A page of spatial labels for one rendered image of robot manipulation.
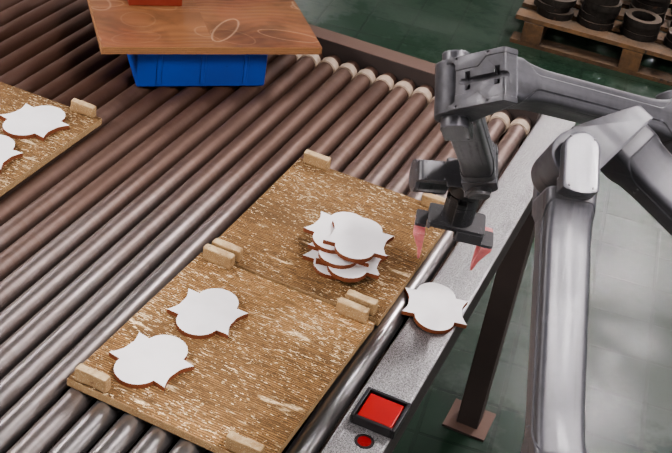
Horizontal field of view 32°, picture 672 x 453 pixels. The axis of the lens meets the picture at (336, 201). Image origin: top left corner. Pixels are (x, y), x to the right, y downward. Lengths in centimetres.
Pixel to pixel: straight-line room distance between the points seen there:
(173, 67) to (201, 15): 17
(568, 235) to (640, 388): 238
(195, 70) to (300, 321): 87
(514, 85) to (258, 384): 66
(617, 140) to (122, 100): 155
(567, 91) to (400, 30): 386
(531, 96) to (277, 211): 85
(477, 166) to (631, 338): 201
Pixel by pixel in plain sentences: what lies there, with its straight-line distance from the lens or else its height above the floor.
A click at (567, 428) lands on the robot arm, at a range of 124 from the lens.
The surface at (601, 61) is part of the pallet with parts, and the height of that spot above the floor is 2.
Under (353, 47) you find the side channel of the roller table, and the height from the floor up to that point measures 95.
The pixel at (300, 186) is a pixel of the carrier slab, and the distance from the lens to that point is 239.
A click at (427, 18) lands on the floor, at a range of 562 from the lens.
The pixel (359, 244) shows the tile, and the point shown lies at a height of 99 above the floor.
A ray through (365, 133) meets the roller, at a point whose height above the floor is 92.
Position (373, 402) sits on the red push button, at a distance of 192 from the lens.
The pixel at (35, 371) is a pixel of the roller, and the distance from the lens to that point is 195.
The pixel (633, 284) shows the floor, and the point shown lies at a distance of 407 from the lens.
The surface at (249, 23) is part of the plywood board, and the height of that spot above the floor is 104.
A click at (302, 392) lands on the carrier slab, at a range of 190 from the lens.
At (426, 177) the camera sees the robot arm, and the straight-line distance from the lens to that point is 199.
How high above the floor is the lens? 221
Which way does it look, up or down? 32 degrees down
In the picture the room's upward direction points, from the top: 10 degrees clockwise
